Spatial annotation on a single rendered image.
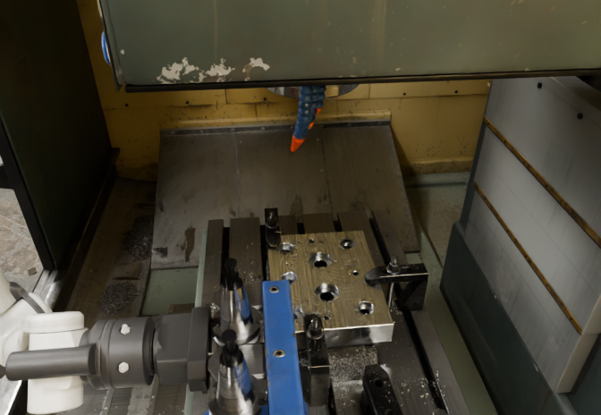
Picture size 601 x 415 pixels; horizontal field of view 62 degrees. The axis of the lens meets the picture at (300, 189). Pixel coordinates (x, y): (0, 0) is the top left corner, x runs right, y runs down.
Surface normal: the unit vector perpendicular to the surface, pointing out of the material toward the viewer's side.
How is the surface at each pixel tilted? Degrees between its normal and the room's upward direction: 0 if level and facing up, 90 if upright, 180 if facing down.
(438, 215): 0
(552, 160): 89
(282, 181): 24
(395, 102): 90
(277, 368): 0
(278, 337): 0
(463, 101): 90
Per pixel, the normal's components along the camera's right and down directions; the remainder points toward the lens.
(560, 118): -1.00, 0.05
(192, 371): 0.07, -0.20
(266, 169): 0.04, -0.53
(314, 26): 0.10, 0.55
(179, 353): 0.00, -0.83
